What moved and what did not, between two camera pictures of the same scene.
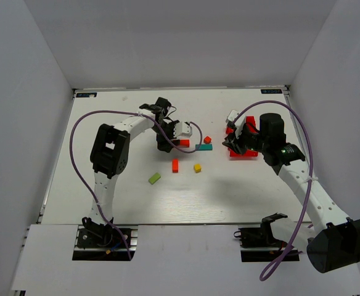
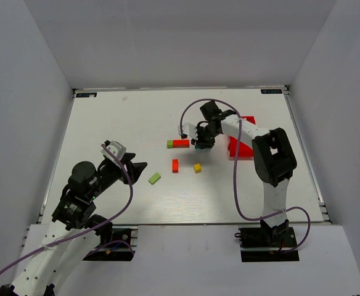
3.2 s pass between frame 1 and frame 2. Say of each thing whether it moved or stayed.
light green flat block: stayed
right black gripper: moved
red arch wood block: stayed
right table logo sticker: stayed
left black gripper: moved
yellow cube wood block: stayed
